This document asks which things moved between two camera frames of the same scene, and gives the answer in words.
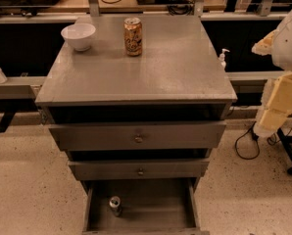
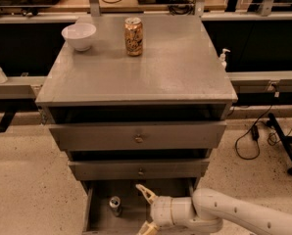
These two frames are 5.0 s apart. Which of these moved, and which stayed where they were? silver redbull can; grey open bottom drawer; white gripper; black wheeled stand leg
Moved: white gripper
Stayed: black wheeled stand leg; silver redbull can; grey open bottom drawer
